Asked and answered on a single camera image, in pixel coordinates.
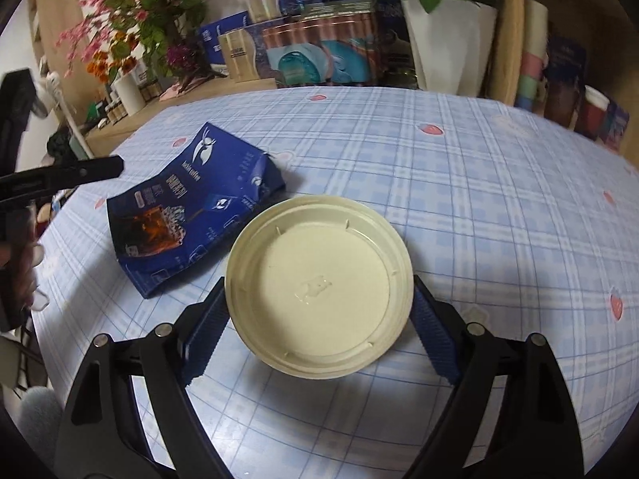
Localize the dark glossy package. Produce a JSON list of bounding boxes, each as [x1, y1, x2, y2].
[[374, 0, 417, 88]]

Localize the dark blue shelf box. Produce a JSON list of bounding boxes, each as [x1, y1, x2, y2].
[[544, 35, 587, 88]]

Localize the pink artificial blossom branches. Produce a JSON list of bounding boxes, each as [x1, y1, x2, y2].
[[55, 0, 235, 78]]

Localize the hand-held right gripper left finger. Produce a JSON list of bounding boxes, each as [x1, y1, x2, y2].
[[54, 277, 230, 479]]

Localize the person's left hand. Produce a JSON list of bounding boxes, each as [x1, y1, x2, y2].
[[12, 242, 43, 313]]

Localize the wooden sideboard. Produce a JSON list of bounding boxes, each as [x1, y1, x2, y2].
[[82, 77, 278, 158]]

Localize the white standing fan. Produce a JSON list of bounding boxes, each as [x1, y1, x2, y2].
[[32, 72, 95, 160]]

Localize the blue printed carton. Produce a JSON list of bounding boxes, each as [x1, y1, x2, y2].
[[106, 122, 288, 300]]

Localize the white faceted flower pot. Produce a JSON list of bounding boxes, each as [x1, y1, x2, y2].
[[401, 0, 499, 98]]

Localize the white cylinder vase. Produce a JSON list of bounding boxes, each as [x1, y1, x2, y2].
[[114, 70, 147, 113]]

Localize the pink cloth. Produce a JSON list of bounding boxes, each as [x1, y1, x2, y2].
[[162, 82, 195, 101]]

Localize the row of small amber bottles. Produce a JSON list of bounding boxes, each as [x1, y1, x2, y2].
[[102, 77, 163, 125]]

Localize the blue and white tissue pack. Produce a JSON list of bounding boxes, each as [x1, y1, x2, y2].
[[200, 10, 250, 68]]

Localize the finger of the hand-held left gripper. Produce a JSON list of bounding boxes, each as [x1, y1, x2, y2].
[[0, 156, 125, 205]]

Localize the brown cup with white insert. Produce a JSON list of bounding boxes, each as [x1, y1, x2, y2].
[[579, 85, 611, 141]]

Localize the orange artificial flowers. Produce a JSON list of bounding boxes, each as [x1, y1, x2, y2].
[[86, 32, 138, 83]]

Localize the small blue picture box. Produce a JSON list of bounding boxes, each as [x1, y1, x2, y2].
[[601, 102, 631, 153]]

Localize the purple artificial flowers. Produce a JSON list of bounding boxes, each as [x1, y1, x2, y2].
[[167, 45, 198, 73]]

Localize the wooden shelf unit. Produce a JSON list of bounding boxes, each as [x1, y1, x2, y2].
[[479, 0, 639, 170]]

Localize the stack of pastel cups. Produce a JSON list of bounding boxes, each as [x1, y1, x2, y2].
[[516, 0, 550, 111]]

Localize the dark green box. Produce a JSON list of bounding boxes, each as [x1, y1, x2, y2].
[[300, 1, 377, 23]]

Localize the pink bottle gift set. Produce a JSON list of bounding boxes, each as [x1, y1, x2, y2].
[[262, 12, 380, 89]]

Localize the small black tripod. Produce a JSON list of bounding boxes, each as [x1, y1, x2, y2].
[[180, 67, 228, 93]]

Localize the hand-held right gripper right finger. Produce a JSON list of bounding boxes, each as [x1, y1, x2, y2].
[[402, 277, 585, 479]]

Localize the pile of clothes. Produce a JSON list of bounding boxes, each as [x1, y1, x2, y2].
[[45, 127, 75, 161]]

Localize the small silver and blue box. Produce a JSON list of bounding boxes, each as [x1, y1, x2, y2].
[[218, 22, 280, 82]]

